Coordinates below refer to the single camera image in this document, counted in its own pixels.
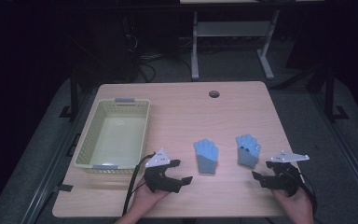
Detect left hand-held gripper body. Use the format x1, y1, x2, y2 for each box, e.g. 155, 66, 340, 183
143, 147, 182, 194

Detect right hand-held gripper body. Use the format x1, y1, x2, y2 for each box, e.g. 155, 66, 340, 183
260, 150, 310, 198

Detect blue knit glove with dots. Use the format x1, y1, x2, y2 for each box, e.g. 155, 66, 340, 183
235, 133, 262, 170

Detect pale yellow plastic basket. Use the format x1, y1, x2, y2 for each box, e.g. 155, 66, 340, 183
73, 97, 151, 175

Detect person's left hand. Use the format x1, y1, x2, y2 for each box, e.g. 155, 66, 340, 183
130, 177, 171, 222

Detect person's right hand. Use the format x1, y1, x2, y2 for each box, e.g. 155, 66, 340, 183
271, 183, 315, 224

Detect wooden table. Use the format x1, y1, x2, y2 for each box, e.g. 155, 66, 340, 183
51, 81, 300, 218

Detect black stand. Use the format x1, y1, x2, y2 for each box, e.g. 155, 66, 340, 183
59, 66, 85, 119
307, 59, 351, 123

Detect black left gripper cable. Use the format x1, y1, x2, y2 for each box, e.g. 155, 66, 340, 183
121, 152, 157, 217

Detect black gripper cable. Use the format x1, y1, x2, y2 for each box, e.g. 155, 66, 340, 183
121, 152, 157, 217
292, 171, 319, 216

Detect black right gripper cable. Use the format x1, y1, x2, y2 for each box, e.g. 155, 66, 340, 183
292, 171, 319, 216

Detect floor cables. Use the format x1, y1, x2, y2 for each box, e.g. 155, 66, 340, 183
124, 31, 194, 82

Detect grey metal table frame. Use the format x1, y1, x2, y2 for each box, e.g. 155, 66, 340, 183
190, 8, 282, 81

